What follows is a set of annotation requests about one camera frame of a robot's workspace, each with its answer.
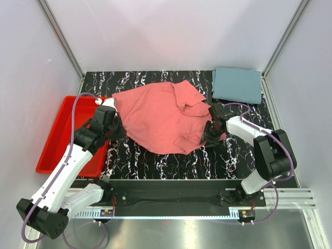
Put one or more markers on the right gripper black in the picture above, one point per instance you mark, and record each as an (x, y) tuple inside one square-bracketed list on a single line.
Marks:
[(211, 141)]

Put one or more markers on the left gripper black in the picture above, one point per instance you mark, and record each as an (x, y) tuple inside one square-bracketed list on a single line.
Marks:
[(122, 133)]

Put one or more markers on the pink t shirt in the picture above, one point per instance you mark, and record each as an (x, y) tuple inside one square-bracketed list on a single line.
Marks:
[(163, 117)]

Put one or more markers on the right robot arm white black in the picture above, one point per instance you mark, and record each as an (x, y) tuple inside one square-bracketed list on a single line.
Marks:
[(274, 157)]

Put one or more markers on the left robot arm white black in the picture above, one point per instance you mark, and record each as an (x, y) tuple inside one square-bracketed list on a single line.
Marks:
[(48, 211)]

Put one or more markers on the red plastic bin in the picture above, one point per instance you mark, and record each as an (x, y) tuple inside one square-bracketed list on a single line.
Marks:
[(60, 134)]

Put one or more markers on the folded blue t shirt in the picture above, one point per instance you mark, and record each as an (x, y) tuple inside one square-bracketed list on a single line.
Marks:
[(237, 85)]

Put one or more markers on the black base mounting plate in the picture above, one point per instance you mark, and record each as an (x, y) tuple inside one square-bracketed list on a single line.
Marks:
[(195, 196)]

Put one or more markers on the white slotted cable duct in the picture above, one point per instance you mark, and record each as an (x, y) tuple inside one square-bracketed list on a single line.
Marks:
[(118, 213)]

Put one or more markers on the left aluminium frame post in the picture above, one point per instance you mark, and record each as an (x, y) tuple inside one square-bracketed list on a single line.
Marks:
[(60, 36)]

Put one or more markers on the aluminium frame post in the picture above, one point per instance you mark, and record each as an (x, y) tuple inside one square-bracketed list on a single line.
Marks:
[(300, 10), (60, 36)]

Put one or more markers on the right aluminium frame post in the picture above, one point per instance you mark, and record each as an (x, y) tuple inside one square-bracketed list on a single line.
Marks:
[(300, 10)]

